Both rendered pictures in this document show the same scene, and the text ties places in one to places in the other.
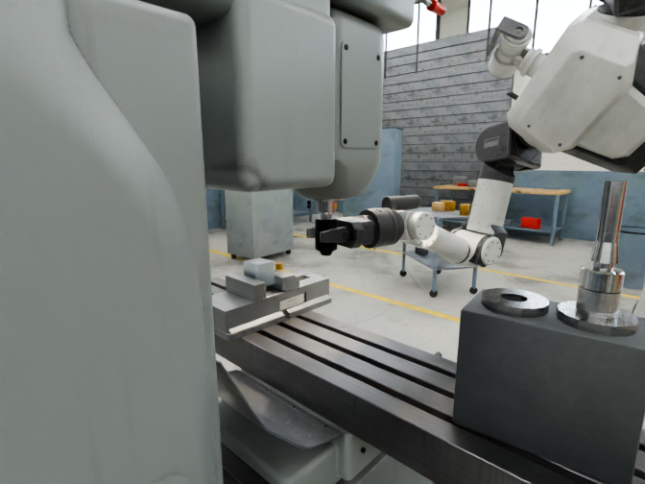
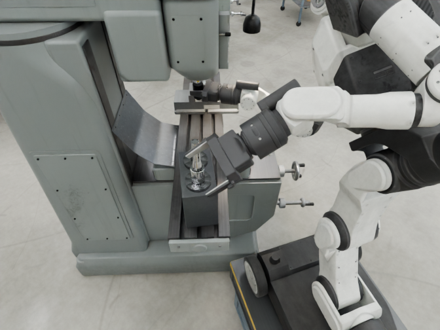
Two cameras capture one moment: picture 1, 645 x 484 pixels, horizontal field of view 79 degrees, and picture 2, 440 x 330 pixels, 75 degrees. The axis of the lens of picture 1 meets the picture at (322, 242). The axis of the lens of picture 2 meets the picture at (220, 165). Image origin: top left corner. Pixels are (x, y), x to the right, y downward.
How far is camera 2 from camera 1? 1.03 m
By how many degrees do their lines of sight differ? 52
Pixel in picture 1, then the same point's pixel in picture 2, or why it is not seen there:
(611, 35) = (328, 42)
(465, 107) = not seen: outside the picture
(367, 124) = (194, 53)
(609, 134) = not seen: hidden behind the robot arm
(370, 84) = (196, 33)
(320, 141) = (154, 65)
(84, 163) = (55, 84)
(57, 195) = (52, 90)
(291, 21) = (129, 21)
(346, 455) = not seen: hidden behind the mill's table
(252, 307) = (188, 104)
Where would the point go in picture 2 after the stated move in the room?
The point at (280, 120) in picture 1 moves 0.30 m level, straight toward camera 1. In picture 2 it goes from (131, 59) to (52, 95)
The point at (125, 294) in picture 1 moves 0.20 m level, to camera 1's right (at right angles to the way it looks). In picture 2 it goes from (73, 111) to (98, 135)
